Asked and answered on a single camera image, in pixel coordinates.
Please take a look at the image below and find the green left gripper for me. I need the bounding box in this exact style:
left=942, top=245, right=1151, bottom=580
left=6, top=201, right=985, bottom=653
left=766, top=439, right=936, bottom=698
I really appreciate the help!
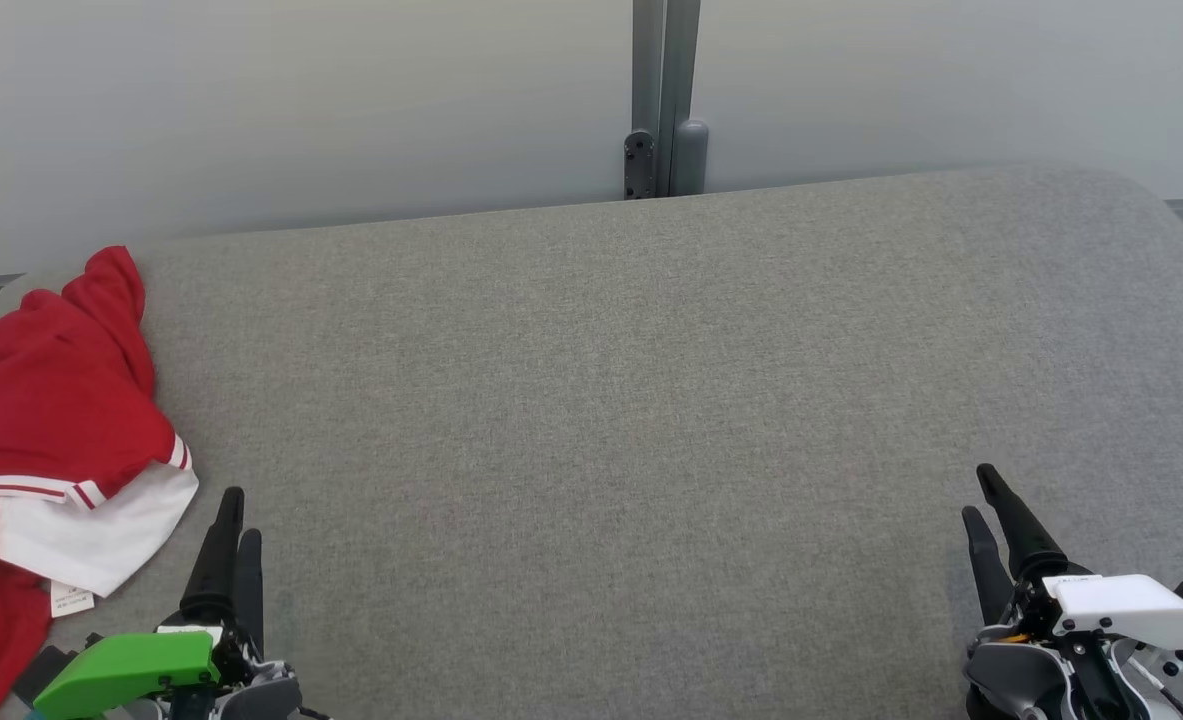
left=33, top=487, right=272, bottom=720

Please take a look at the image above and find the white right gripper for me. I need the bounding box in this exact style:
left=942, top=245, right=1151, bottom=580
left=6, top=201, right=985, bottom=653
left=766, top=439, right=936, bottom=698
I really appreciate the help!
left=961, top=463, right=1183, bottom=720

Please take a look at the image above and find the red jersey with white sleeves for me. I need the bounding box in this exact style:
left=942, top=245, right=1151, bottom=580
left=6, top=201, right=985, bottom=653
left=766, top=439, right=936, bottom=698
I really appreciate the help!
left=0, top=246, right=200, bottom=720

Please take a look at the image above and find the grey metal wall post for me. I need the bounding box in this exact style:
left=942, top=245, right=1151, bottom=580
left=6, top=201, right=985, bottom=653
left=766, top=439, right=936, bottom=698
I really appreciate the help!
left=623, top=0, right=710, bottom=201

